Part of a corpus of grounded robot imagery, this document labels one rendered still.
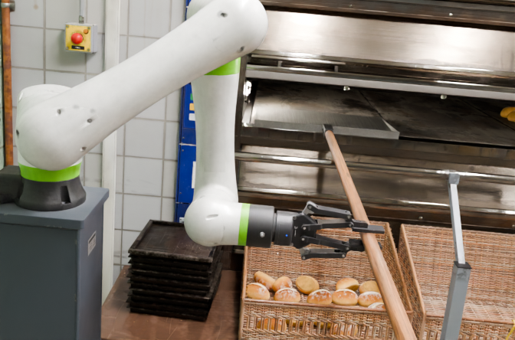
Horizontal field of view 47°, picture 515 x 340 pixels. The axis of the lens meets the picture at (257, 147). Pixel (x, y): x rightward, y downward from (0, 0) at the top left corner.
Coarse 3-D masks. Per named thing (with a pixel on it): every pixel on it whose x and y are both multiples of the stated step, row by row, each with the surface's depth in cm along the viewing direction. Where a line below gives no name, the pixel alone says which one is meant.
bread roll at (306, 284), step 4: (300, 276) 227; (304, 276) 226; (308, 276) 226; (296, 280) 227; (300, 280) 226; (304, 280) 225; (308, 280) 224; (312, 280) 224; (316, 280) 224; (296, 284) 226; (300, 284) 225; (304, 284) 224; (308, 284) 223; (312, 284) 223; (316, 284) 222; (300, 288) 224; (304, 288) 223; (308, 288) 223; (312, 288) 222; (316, 288) 222; (304, 292) 223; (308, 292) 222
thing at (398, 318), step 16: (336, 144) 199; (336, 160) 182; (352, 192) 154; (352, 208) 146; (368, 240) 126; (368, 256) 121; (384, 272) 112; (384, 288) 107; (384, 304) 104; (400, 304) 101; (400, 320) 96; (400, 336) 93
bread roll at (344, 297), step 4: (336, 292) 219; (340, 292) 219; (344, 292) 218; (348, 292) 219; (352, 292) 219; (332, 296) 220; (336, 296) 218; (340, 296) 218; (344, 296) 218; (348, 296) 218; (352, 296) 218; (356, 296) 219; (332, 300) 220; (336, 300) 218; (340, 300) 218; (344, 300) 217; (348, 300) 217; (352, 300) 218; (356, 300) 219; (336, 304) 219; (340, 304) 218; (344, 304) 218; (348, 304) 218; (352, 304) 218
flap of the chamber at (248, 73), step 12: (252, 72) 206; (264, 72) 206; (336, 84) 207; (348, 84) 206; (360, 84) 206; (372, 84) 206; (384, 84) 206; (396, 84) 206; (408, 84) 206; (480, 96) 206; (492, 96) 206; (504, 96) 206
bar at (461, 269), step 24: (360, 168) 190; (384, 168) 190; (408, 168) 190; (432, 168) 191; (456, 192) 189; (456, 216) 184; (456, 240) 180; (456, 264) 175; (456, 288) 175; (456, 312) 177; (456, 336) 179
